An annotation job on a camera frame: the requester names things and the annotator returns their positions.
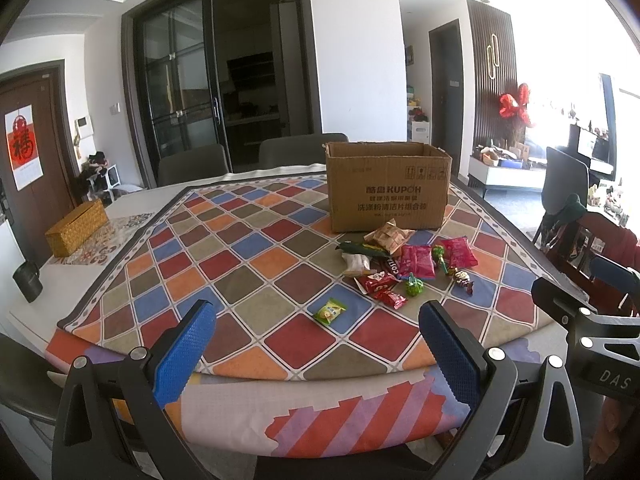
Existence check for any patterned placemat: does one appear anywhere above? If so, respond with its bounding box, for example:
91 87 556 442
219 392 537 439
49 214 152 266

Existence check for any red bow decoration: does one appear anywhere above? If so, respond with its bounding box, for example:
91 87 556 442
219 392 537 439
499 84 532 128

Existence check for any grey dining chair middle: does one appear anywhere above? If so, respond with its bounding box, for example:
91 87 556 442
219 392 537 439
258 133 348 169

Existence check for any red fu door poster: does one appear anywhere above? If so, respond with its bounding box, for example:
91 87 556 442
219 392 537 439
4 105 43 191

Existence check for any black glass sliding door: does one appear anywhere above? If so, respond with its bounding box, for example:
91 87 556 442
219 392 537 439
134 0 220 172

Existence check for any brown cardboard box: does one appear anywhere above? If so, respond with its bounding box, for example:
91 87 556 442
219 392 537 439
326 142 452 233

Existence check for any grey dining chair left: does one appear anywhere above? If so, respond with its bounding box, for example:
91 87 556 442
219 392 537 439
157 144 229 186

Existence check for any gold wrapped candy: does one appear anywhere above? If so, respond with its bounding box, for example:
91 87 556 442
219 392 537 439
449 268 474 296

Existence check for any woven yellow tissue box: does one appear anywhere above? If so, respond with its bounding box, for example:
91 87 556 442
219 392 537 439
44 200 108 258

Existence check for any dark brown snack packet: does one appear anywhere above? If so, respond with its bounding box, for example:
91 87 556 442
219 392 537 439
375 257 399 275

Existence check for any tan waffle snack packet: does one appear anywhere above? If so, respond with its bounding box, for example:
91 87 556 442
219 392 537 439
363 219 416 257

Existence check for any grey dining chair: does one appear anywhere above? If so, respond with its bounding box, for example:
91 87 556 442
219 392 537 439
258 133 348 169
157 144 229 186

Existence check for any green yellow snack packet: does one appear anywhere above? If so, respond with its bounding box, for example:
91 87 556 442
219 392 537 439
314 298 347 326

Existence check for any white low cabinet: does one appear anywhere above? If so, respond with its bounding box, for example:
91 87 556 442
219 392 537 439
468 157 546 197

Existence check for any green lollipop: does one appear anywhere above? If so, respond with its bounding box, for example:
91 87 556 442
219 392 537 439
432 244 450 275

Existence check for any white snack packet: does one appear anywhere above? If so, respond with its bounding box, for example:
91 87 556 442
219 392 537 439
342 252 374 278

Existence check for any red pink snack packet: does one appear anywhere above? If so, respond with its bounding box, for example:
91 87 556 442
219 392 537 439
442 236 478 269

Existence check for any black cup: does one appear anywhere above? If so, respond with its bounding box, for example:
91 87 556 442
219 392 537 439
12 261 43 304

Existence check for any green wrapped candy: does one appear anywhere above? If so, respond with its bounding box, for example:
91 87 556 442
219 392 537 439
405 273 424 297

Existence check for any dark green snack packet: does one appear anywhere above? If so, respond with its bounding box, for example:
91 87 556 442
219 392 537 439
337 240 390 258

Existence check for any dark wooden chair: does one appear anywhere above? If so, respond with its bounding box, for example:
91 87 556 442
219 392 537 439
546 208 639 314

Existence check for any small red candy packet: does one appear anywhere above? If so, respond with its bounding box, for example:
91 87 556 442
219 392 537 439
373 288 407 311

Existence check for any grey chair right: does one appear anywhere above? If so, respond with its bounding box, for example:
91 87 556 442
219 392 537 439
533 146 589 243

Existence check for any colourful diamond pattern tablecloth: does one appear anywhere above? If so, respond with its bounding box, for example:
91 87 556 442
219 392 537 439
46 174 560 457

